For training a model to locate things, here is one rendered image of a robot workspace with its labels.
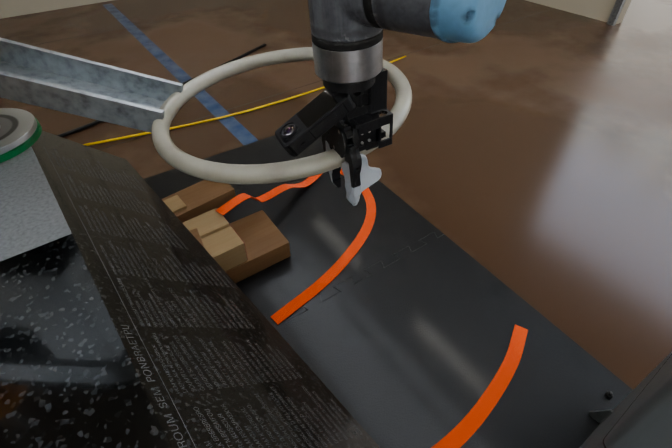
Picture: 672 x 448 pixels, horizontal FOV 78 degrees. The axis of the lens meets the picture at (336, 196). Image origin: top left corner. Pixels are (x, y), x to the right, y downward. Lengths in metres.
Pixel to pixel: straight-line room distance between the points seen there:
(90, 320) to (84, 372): 0.08
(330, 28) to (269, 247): 1.27
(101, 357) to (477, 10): 0.58
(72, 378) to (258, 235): 1.21
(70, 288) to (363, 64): 0.52
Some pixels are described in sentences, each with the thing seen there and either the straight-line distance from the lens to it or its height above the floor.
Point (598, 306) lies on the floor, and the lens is 1.90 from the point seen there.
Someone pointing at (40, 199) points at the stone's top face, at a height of 0.85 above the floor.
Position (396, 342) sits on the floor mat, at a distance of 1.54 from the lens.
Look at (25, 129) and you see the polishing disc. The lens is 1.10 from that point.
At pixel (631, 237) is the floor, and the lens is 2.27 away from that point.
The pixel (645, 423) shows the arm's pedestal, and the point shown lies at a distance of 0.98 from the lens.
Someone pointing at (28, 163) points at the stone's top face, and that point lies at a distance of 1.04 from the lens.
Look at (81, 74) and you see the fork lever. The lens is 1.00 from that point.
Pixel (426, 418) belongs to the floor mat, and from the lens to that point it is 1.44.
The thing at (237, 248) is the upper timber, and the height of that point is 0.19.
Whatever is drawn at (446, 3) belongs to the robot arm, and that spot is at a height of 1.22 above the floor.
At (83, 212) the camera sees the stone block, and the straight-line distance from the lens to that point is 0.89.
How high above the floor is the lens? 1.33
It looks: 40 degrees down
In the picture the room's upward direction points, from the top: straight up
